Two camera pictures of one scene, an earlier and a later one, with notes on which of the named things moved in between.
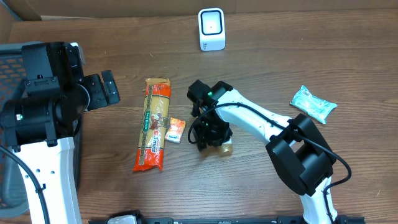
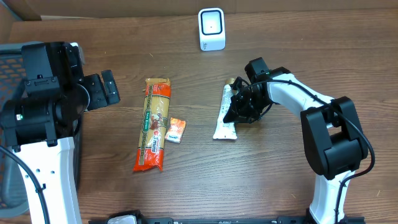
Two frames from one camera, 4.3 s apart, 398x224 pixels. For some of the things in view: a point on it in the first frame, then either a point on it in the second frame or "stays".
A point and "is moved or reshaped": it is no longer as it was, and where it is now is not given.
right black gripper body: [217, 130] to [251, 109]
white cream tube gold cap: [224, 150] is moved or reshaped
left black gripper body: [109, 87] stays
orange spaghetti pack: [155, 119] stays
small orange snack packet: [175, 130] stays
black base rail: [228, 220] stays
